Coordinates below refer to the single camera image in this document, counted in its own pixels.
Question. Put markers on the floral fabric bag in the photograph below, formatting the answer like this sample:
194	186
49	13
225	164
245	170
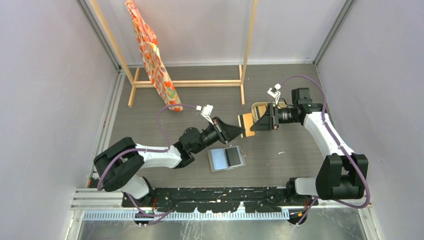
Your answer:
153	64

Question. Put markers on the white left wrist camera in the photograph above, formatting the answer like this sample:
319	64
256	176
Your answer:
205	112

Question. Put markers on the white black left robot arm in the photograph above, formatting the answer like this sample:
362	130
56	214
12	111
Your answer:
118	165

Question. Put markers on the grey card holder wallet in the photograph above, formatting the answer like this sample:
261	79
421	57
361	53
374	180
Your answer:
218	162

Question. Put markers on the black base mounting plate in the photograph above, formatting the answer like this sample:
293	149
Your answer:
268	199

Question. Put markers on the aluminium front rail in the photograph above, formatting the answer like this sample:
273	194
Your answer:
92	199

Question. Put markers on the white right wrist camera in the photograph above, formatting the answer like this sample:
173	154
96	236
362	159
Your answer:
275	92

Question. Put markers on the cream oval tray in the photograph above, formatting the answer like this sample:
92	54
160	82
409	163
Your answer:
258	109

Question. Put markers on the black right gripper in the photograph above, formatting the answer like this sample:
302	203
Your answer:
267	122

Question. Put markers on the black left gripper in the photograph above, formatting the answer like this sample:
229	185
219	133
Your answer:
225	132

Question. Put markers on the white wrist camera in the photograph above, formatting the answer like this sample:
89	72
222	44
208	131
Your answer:
205	112
275	92

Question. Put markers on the gold card black stripe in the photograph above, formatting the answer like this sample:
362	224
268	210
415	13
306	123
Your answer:
246	121

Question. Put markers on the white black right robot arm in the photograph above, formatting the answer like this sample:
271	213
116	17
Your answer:
342	175

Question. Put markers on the wooden rack frame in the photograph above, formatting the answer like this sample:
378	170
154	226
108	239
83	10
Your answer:
134	79

